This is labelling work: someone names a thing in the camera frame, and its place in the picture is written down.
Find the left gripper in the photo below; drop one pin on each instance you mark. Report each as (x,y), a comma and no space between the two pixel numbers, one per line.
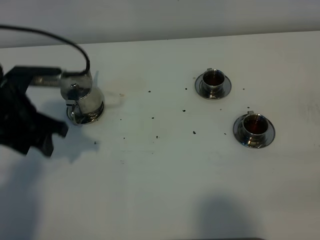
(21,125)

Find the stainless steel teapot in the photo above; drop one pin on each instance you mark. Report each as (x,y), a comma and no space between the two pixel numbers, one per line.
(81,93)

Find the teapot steel saucer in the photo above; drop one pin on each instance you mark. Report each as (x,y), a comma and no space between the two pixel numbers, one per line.
(79,118)

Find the far steel teacup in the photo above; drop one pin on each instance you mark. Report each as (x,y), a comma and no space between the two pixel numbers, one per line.
(212,80)

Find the steel teacup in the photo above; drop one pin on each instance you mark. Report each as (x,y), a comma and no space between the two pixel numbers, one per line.
(212,80)
(255,124)

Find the far steel saucer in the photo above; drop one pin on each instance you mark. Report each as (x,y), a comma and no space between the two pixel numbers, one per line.
(223,92)

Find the near steel teacup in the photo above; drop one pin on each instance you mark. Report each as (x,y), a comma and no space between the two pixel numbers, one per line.
(255,124)

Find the near steel saucer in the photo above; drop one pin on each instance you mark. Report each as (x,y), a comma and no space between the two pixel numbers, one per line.
(249,141)

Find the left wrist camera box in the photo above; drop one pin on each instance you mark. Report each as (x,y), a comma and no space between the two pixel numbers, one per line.
(54,81)

